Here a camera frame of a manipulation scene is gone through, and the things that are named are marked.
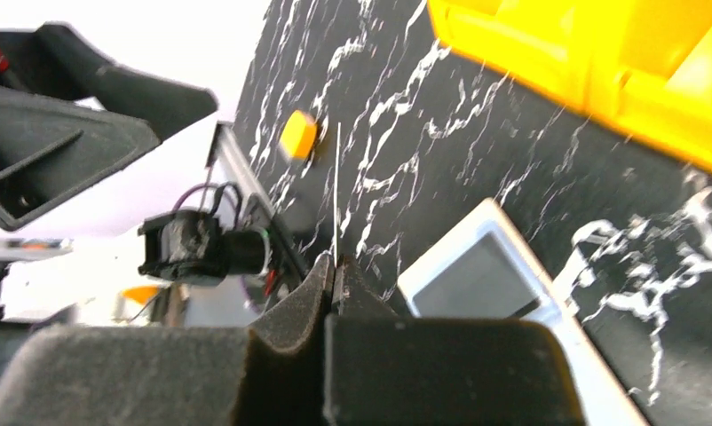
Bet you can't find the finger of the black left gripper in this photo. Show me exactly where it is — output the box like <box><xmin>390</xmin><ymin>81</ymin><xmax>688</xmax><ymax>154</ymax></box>
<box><xmin>0</xmin><ymin>86</ymin><xmax>161</xmax><ymax>232</ymax></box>
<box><xmin>0</xmin><ymin>22</ymin><xmax>218</xmax><ymax>140</ymax></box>

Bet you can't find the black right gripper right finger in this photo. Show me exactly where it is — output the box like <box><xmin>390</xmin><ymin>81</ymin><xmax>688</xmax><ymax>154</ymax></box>
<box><xmin>323</xmin><ymin>260</ymin><xmax>586</xmax><ymax>425</ymax></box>

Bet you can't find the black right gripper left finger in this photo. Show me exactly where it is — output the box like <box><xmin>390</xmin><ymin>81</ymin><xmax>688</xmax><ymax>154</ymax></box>
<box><xmin>0</xmin><ymin>254</ymin><xmax>335</xmax><ymax>425</ymax></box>

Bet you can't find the beige card holder wallet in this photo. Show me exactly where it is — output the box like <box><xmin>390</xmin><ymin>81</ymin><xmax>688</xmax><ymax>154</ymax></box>
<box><xmin>397</xmin><ymin>198</ymin><xmax>648</xmax><ymax>425</ymax></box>

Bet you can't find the black base motor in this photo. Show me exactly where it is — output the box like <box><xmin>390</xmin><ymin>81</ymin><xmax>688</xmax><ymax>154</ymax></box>
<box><xmin>138</xmin><ymin>209</ymin><xmax>273</xmax><ymax>287</ymax></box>

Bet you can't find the small yellow block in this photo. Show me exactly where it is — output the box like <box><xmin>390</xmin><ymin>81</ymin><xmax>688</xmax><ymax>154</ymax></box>
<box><xmin>279</xmin><ymin>110</ymin><xmax>318</xmax><ymax>161</ymax></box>

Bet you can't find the left yellow bin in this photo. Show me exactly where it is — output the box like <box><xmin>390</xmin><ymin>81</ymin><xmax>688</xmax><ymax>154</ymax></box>
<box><xmin>427</xmin><ymin>1</ymin><xmax>712</xmax><ymax>173</ymax></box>

